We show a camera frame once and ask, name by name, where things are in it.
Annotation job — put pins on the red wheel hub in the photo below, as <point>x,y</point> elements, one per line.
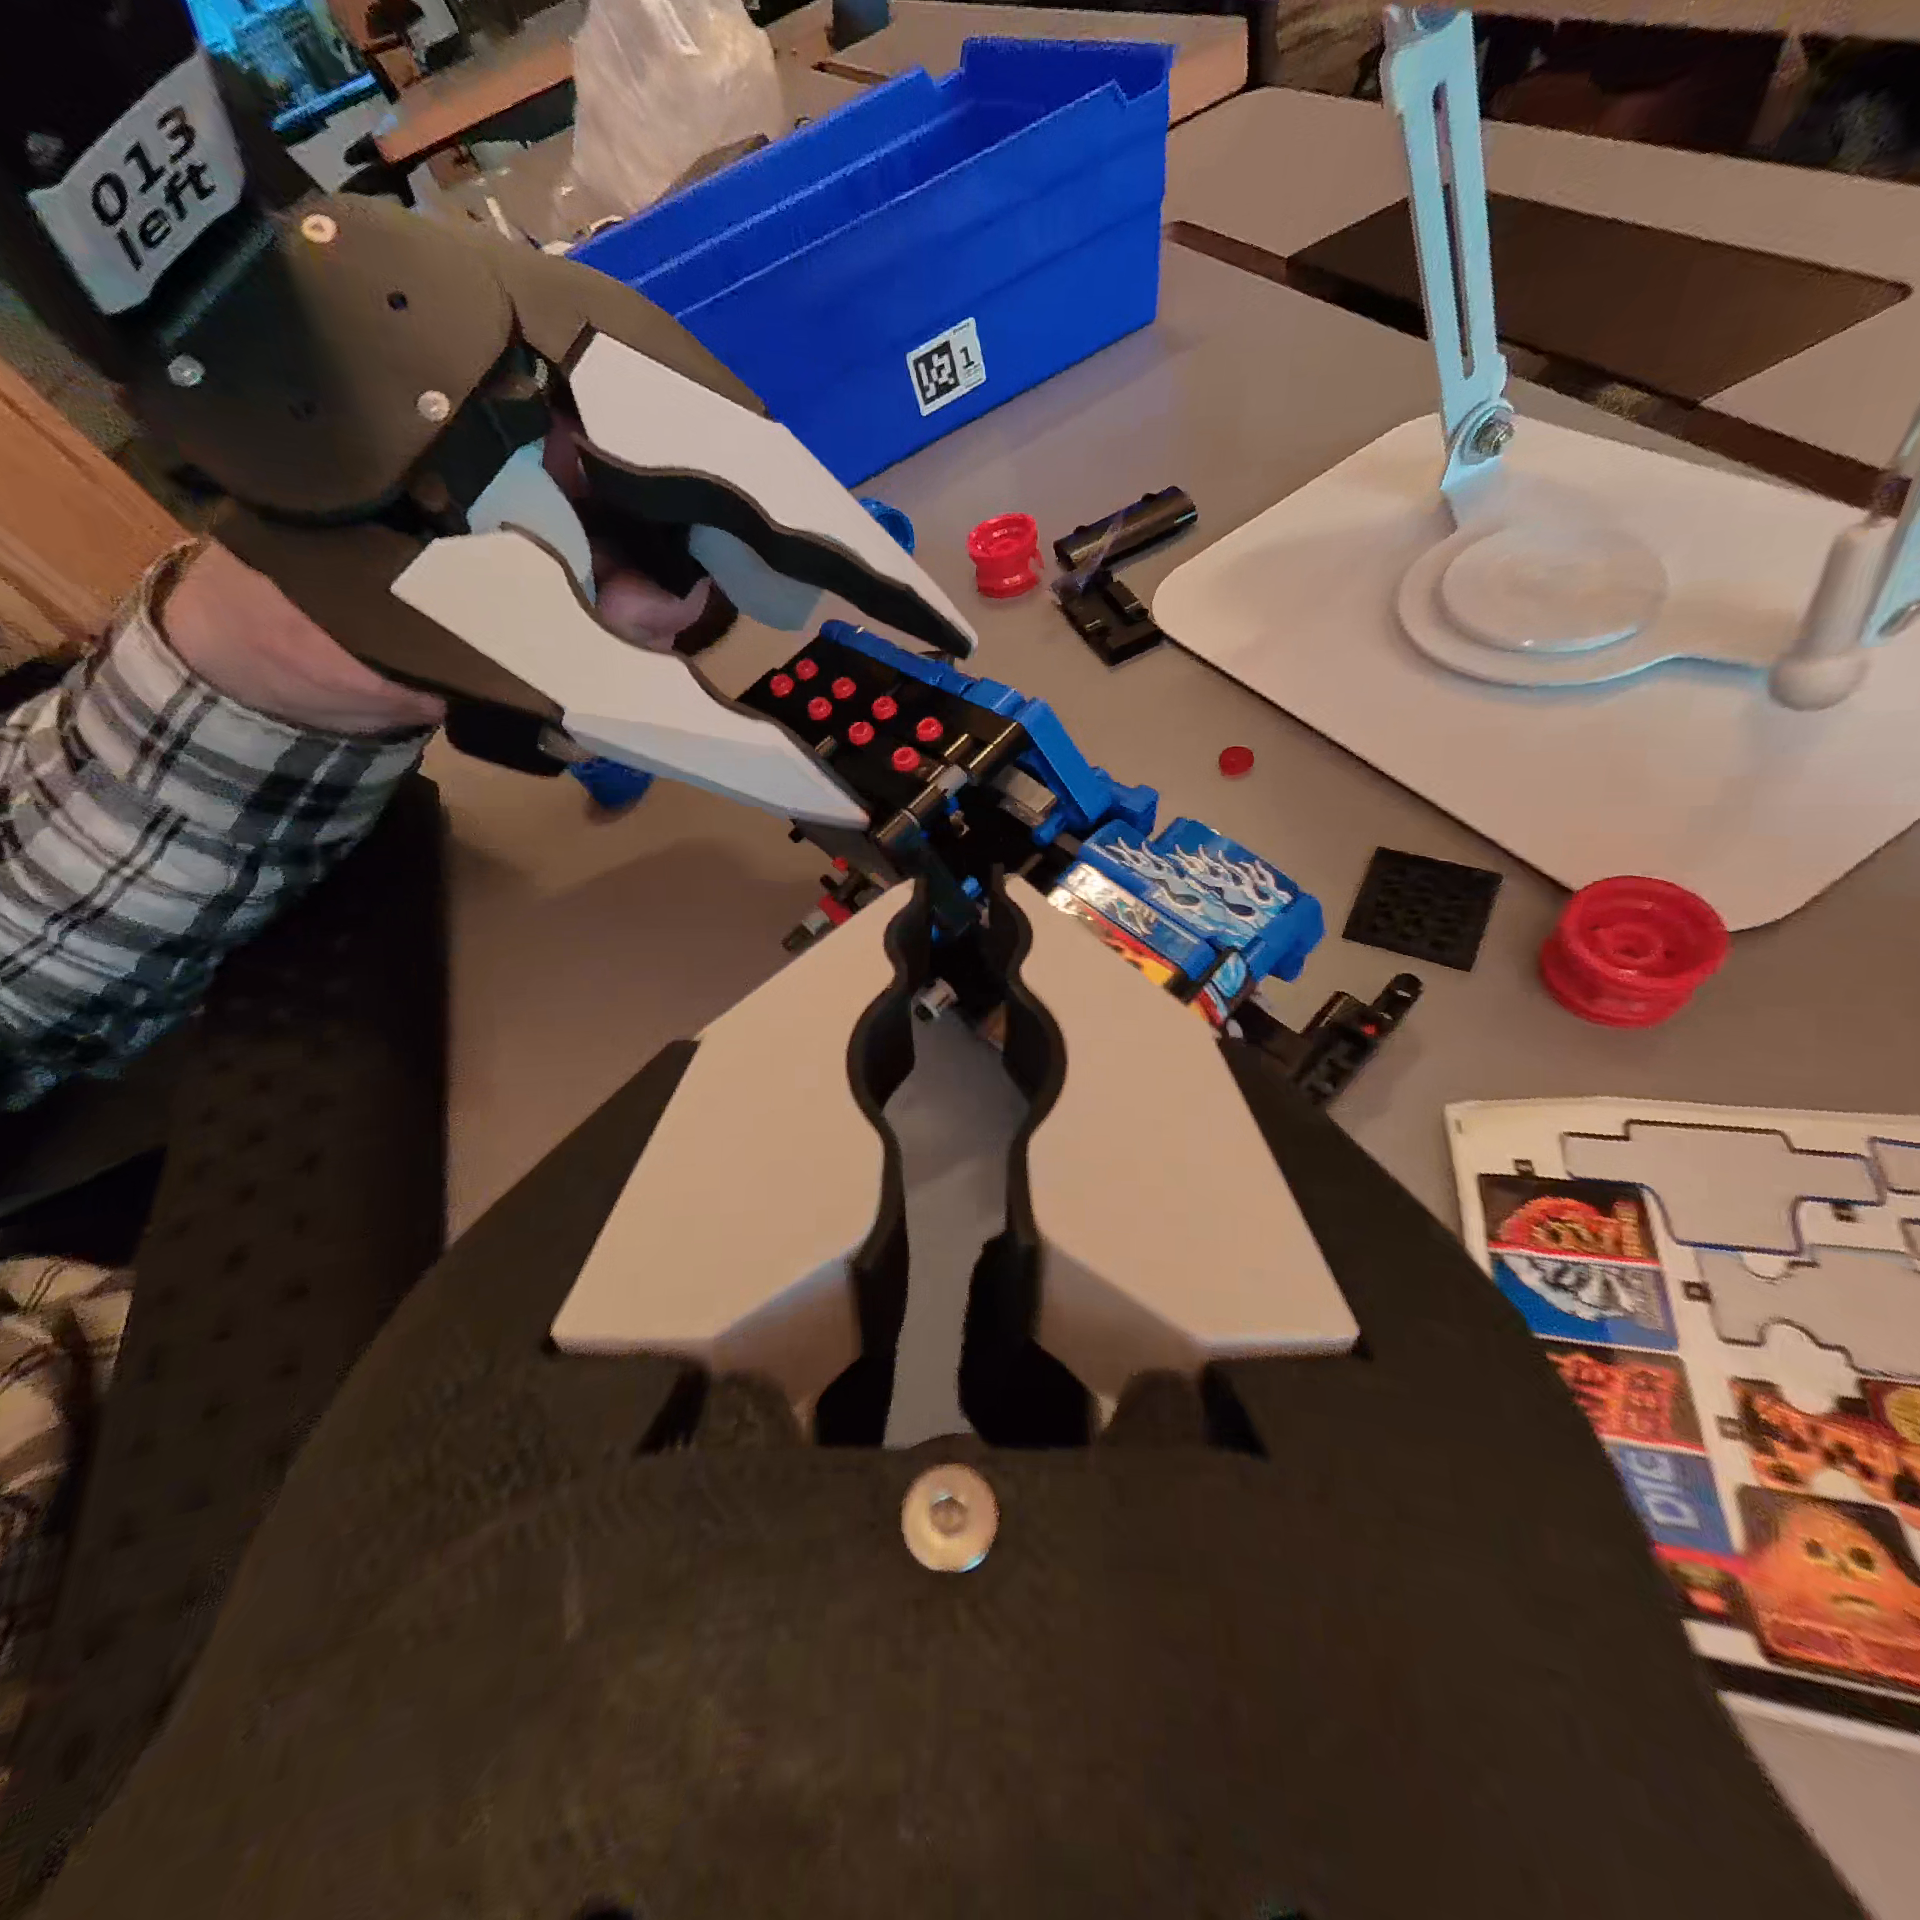
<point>1634,955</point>

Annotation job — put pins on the background wooden table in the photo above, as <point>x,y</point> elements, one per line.
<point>464,92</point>

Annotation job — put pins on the blue plastic bin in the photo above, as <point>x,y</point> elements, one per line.
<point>932,255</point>

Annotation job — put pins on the person's left hand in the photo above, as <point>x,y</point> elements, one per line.
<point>300,646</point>

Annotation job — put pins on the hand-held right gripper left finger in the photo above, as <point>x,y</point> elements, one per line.
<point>735,1200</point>

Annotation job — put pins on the black bracket brick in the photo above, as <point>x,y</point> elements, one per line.
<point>1113,623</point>

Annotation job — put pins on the brick-built toy truck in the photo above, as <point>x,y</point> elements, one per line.
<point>1080,780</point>

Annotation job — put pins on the dark perforated panel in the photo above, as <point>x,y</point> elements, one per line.
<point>300,1126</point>

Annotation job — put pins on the small red hub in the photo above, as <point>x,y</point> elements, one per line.
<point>1004,557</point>

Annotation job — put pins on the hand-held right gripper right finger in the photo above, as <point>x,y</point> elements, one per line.
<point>1185,1200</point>

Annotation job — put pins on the blue wheel hub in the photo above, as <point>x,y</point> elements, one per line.
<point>888,529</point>
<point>609,782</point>

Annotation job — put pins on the person's plaid shirt torso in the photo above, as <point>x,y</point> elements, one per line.
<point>44,1382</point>

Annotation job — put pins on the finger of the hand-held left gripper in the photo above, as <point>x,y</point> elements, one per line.
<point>600,676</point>
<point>751,451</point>

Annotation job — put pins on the sticker sheet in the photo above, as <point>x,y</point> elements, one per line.
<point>1725,1349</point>

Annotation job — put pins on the black studded plate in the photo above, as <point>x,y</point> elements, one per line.
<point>1423,908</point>

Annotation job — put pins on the person's left forearm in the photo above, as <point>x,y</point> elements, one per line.
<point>149,839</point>

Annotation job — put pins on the black cylindrical piece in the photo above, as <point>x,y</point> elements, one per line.
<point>1126,525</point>

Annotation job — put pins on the white wooden book stand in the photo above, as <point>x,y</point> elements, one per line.
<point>1350,646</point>

